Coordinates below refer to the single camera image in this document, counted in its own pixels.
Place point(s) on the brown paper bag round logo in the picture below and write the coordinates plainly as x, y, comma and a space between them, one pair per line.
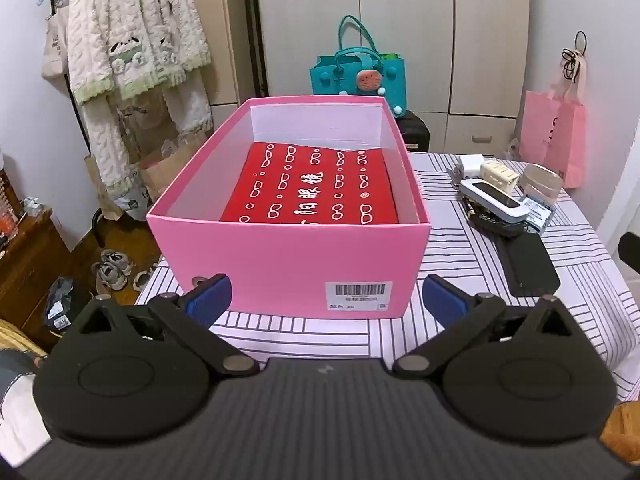
107, 185

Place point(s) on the cream fluffy pajama top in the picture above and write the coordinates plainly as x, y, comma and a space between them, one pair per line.
140, 20

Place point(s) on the black portable hard drive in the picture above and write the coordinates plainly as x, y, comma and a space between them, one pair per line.
530, 267

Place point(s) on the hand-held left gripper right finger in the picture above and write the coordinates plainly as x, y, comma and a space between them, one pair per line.
442, 302

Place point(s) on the clear round container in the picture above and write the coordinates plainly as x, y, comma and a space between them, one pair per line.
540, 180

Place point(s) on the black plastic package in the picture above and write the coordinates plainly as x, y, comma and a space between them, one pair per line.
60, 305

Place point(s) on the pink paper bag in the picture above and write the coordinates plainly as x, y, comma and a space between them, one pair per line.
550, 135

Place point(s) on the beige canvas tote bag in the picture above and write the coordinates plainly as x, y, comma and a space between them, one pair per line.
52, 55

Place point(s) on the pink cardboard box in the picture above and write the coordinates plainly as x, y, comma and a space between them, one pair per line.
280, 265

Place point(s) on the white pocket router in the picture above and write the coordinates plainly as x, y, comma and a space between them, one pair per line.
492, 200

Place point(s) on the cream plug adapter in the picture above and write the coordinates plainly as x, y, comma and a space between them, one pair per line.
500, 175

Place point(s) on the white charger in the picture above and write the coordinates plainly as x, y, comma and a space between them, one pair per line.
470, 165

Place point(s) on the white wardrobe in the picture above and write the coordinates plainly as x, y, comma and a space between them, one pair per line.
415, 35

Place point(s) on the grey white garment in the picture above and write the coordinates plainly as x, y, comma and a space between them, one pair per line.
17, 400

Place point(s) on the grey white sneaker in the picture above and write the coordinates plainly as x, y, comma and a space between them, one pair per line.
107, 276
117, 261

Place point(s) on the brown slipper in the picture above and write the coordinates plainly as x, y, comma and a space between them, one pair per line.
145, 276

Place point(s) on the teal felt tote bag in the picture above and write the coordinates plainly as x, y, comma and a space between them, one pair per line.
330, 80

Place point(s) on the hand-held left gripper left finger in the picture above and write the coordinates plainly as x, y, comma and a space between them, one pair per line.
210, 297

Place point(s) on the red printed sheet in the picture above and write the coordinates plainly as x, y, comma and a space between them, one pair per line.
300, 195

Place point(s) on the wooden cabinet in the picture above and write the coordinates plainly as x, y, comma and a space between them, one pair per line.
40, 260

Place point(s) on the grey open-back router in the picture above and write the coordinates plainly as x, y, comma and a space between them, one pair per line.
540, 216

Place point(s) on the orange blanket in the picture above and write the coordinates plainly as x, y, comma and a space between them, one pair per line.
622, 427

